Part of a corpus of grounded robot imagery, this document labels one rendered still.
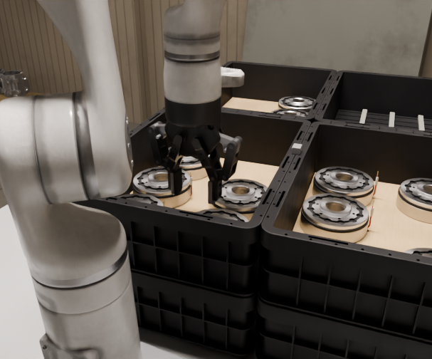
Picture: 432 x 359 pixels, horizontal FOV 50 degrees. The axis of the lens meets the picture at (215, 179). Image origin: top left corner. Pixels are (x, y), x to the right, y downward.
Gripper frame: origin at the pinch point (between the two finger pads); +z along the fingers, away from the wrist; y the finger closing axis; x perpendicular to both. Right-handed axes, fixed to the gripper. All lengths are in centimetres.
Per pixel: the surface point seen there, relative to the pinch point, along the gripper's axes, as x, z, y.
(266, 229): -7.8, -1.7, 13.8
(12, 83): 196, 72, -262
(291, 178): 6.3, -1.5, 12.5
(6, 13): 231, 27, -292
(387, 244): 10.6, 8.4, 27.0
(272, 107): 63, 9, -10
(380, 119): 66, 9, 18
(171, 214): -9.6, -1.5, 1.8
